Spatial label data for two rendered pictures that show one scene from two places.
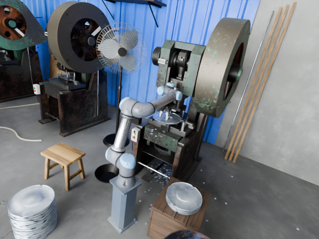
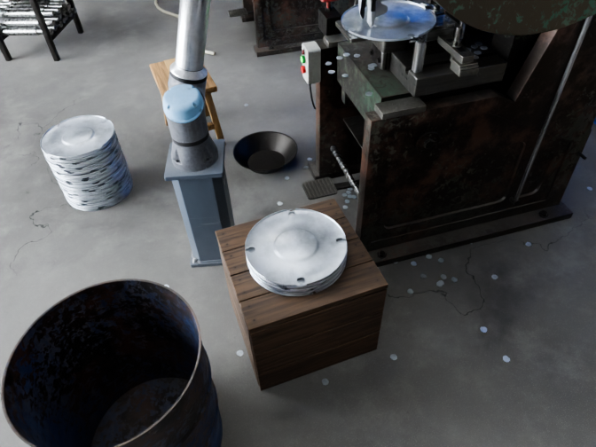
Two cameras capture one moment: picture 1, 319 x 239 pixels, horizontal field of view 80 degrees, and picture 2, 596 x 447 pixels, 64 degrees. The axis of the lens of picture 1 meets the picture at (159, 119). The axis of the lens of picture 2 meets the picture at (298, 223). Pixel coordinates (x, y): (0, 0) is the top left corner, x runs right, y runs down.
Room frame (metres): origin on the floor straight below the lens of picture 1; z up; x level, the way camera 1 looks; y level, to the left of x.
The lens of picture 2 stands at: (0.57, -0.99, 1.42)
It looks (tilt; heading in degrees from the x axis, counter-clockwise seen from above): 46 degrees down; 49
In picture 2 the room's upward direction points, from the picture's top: 2 degrees counter-clockwise
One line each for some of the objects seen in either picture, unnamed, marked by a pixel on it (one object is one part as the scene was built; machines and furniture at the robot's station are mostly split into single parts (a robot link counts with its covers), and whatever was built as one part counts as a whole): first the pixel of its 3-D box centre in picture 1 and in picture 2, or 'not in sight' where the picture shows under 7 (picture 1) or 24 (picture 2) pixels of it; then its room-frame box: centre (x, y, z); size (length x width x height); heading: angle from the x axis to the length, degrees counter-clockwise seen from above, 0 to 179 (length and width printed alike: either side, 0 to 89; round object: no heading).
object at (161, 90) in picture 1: (164, 90); not in sight; (1.63, -0.01, 1.10); 0.11 x 0.11 x 0.08; 55
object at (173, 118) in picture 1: (166, 117); (388, 19); (1.77, -0.07, 0.79); 0.29 x 0.29 x 0.01
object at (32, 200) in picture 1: (32, 199); (77, 135); (0.98, 0.84, 0.29); 0.29 x 0.29 x 0.01
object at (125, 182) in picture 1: (126, 176); (192, 145); (1.15, 0.18, 0.50); 0.15 x 0.15 x 0.10
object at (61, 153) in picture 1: (64, 165); (188, 105); (1.53, 0.89, 0.16); 0.34 x 0.24 x 0.34; 70
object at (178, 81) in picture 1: (176, 92); not in sight; (1.86, -0.12, 1.04); 0.17 x 0.15 x 0.30; 154
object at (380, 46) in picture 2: (164, 124); (378, 43); (1.74, -0.06, 0.72); 0.25 x 0.14 x 0.14; 154
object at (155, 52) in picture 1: (162, 59); not in sight; (2.02, 0.07, 1.31); 0.22 x 0.12 x 0.22; 154
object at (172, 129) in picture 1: (172, 123); (426, 47); (1.90, -0.14, 0.68); 0.45 x 0.30 x 0.06; 64
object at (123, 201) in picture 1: (124, 201); (207, 207); (1.15, 0.18, 0.23); 0.19 x 0.19 x 0.45; 52
